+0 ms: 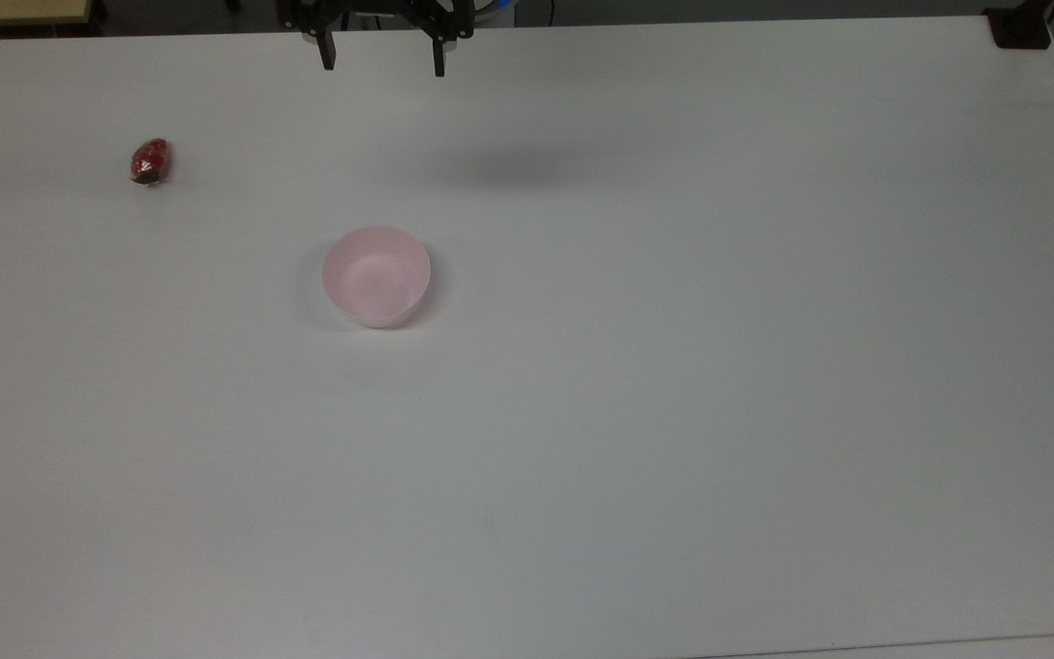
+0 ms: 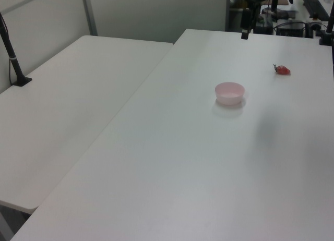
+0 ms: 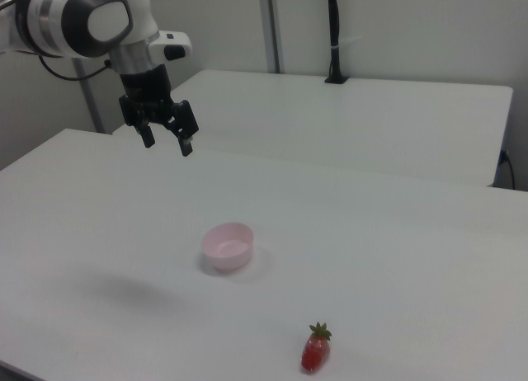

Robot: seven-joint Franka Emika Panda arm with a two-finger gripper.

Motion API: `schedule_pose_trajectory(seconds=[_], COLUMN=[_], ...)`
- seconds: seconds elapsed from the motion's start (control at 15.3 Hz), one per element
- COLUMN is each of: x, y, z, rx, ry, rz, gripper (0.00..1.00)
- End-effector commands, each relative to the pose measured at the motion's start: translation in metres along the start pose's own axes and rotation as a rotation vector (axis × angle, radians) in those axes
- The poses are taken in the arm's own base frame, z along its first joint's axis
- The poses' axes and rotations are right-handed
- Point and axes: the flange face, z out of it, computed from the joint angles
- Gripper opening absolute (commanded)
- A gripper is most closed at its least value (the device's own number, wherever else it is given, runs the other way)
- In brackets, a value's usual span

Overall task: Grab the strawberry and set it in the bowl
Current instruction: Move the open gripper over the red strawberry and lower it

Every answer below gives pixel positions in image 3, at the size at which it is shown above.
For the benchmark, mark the pink plastic bowl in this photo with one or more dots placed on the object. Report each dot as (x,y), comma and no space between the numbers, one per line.
(227,247)

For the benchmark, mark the red strawberry with green leaves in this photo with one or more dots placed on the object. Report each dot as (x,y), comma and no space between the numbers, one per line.
(315,353)

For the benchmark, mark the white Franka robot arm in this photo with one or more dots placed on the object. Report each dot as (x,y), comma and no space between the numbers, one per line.
(103,22)

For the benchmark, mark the aluminium frame post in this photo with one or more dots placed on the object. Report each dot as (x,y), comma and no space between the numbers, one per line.
(272,26)

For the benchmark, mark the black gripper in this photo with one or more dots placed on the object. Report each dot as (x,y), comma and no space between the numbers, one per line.
(146,90)

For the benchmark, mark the white side table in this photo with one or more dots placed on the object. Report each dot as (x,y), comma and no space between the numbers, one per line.
(350,125)

